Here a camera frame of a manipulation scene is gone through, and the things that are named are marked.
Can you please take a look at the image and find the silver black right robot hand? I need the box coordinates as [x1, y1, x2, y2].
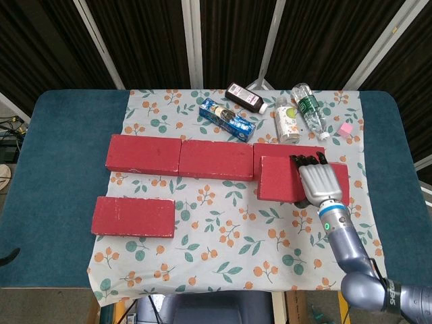
[289, 151, 344, 209]

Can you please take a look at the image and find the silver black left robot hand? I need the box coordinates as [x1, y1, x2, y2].
[0, 248, 21, 267]

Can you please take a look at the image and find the red brick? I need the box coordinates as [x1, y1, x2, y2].
[90, 196, 176, 239]
[105, 134, 183, 176]
[256, 155, 350, 205]
[252, 142, 327, 177]
[178, 140, 254, 182]

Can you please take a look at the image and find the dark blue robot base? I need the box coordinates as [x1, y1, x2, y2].
[136, 292, 274, 324]

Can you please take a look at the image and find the white printed bottle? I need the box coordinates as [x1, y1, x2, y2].
[273, 97, 302, 143]

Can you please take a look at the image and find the clear green-label water bottle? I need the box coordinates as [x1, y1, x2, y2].
[290, 83, 330, 140]

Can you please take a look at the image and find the white round object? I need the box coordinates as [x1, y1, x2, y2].
[0, 164, 11, 192]

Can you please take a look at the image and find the blue felt table cover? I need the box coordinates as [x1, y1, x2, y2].
[0, 89, 426, 291]

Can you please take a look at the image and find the blue toothpaste box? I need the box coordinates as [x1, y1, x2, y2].
[198, 97, 257, 142]

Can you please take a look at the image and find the dark brown bottle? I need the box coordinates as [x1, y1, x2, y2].
[225, 82, 269, 115]

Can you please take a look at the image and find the floral printed tablecloth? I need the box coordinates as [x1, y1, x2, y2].
[86, 88, 389, 307]

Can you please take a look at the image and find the brown cardboard box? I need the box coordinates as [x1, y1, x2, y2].
[285, 290, 308, 324]

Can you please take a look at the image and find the white tripod stand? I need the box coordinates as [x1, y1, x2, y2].
[245, 0, 288, 91]

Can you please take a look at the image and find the white metal frame bar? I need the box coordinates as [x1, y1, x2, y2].
[0, 91, 32, 122]
[181, 0, 205, 90]
[414, 157, 432, 173]
[342, 0, 426, 91]
[72, 0, 126, 90]

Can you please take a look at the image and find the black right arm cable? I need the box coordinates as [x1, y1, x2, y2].
[367, 258, 392, 304]

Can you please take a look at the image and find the black electronics with cables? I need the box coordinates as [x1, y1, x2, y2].
[0, 114, 28, 163]

